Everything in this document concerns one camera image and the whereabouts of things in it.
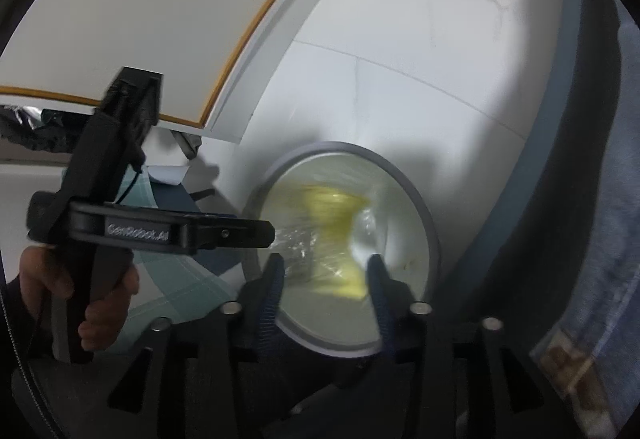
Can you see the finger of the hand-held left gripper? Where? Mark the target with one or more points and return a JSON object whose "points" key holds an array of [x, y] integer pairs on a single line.
{"points": [[225, 234]]}

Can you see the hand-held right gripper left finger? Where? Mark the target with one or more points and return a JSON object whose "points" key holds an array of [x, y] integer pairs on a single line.
{"points": [[272, 289]]}

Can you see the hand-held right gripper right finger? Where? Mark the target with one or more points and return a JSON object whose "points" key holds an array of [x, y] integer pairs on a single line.
{"points": [[380, 299]]}

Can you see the clear plastic wrapper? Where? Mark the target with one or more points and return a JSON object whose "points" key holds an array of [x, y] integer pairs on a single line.
{"points": [[295, 244]]}

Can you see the round white trash bin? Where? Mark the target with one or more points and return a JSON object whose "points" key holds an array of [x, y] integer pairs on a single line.
{"points": [[400, 229]]}

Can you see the person's left forearm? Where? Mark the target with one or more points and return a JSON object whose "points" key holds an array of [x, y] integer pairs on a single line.
{"points": [[22, 319]]}

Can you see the person's left hand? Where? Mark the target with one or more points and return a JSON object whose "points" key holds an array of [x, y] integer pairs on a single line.
{"points": [[110, 314]]}

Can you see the white cloth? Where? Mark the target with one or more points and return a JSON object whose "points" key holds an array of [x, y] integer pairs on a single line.
{"points": [[167, 175]]}

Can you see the green checked blanket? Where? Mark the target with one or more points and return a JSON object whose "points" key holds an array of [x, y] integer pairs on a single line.
{"points": [[165, 279]]}

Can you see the dark clothes pile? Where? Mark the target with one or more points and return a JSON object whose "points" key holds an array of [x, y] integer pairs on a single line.
{"points": [[45, 134]]}

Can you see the white wardrobe with wood trim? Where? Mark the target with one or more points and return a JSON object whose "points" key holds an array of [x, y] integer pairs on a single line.
{"points": [[150, 19]]}

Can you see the blue denim jeans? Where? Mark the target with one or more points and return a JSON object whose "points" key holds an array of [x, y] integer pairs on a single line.
{"points": [[600, 219]]}

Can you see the blue-grey bed frame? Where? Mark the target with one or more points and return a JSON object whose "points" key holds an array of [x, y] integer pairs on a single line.
{"points": [[560, 119]]}

